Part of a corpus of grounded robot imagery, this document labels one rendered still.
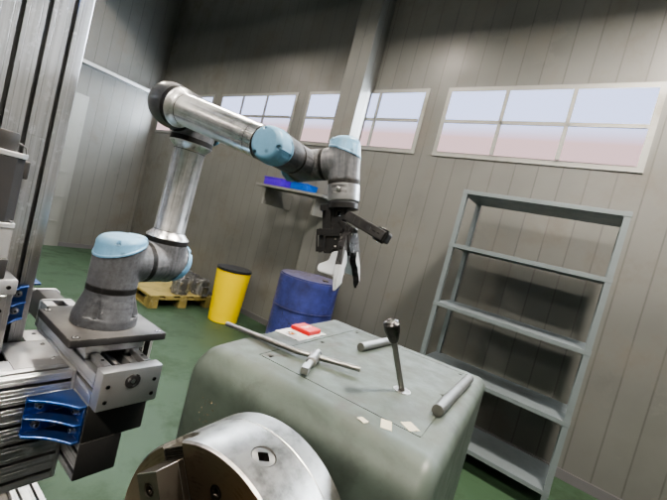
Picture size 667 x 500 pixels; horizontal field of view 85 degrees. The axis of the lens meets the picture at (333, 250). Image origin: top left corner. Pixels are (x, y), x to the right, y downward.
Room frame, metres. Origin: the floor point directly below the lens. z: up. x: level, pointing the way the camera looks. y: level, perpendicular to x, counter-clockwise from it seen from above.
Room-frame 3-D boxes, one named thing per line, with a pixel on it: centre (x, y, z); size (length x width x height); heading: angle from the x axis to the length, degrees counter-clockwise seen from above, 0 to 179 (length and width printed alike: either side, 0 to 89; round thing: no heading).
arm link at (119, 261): (0.94, 0.53, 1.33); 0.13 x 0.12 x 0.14; 158
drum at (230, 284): (4.88, 1.22, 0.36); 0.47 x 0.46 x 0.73; 54
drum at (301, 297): (3.98, 0.17, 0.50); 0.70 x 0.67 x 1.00; 144
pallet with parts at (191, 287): (5.35, 2.34, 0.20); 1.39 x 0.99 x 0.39; 54
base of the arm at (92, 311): (0.93, 0.53, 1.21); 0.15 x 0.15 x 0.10
